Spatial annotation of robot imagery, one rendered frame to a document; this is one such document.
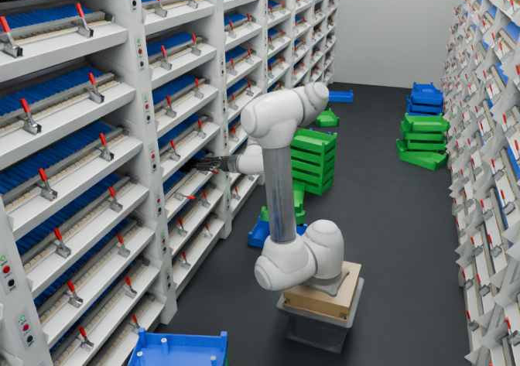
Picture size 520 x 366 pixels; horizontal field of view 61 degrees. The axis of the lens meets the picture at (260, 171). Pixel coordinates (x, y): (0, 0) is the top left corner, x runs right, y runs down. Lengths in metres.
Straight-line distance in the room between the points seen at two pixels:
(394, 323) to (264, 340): 0.61
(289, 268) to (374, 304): 0.73
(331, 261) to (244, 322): 0.57
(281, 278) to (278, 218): 0.23
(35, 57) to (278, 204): 0.88
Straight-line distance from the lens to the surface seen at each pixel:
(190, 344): 1.65
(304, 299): 1.89
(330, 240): 1.77
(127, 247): 1.77
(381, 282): 2.44
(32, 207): 1.34
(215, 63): 2.23
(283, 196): 1.57
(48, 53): 1.29
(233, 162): 2.05
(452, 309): 2.40
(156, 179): 1.80
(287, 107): 1.47
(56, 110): 1.39
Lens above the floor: 1.55
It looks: 27 degrees down
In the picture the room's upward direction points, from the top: straight up
